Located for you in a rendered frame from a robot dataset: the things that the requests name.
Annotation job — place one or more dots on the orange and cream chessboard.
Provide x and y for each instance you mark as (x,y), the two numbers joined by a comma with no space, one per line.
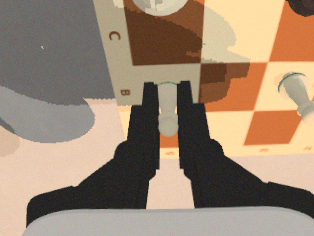
(234,52)

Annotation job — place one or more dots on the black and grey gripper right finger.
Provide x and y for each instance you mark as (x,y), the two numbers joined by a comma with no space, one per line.
(221,181)

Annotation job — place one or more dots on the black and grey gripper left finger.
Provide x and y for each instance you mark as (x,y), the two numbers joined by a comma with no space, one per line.
(122,182)

